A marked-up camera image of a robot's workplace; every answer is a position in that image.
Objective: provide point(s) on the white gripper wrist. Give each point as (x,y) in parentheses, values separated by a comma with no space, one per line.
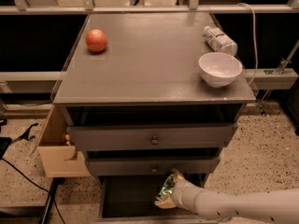
(179,191)

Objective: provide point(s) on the green soda can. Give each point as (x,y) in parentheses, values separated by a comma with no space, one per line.
(166,188)

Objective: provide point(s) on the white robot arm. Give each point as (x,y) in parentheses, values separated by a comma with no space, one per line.
(274,207)

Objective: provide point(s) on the grey open bottom drawer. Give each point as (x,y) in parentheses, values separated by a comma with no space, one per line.
(129,199)

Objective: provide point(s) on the grey top drawer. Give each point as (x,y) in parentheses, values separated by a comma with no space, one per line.
(115,138)

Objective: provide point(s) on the grey middle drawer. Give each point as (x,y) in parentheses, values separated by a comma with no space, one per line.
(149,166)

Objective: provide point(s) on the grey wooden drawer cabinet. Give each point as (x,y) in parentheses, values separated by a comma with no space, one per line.
(148,75)

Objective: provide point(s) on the light wooden side box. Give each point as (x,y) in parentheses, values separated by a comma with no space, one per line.
(58,155)

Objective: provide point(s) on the white ceramic bowl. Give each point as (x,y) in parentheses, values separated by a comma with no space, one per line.
(219,69)

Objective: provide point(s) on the clear plastic water bottle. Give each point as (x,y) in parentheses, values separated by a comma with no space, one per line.
(219,41)

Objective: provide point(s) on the black clamp tool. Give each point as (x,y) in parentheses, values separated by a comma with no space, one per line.
(26,135)

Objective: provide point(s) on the red apple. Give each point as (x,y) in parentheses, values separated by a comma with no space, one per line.
(96,40)

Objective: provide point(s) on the metal railing frame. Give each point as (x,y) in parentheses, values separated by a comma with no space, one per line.
(149,6)

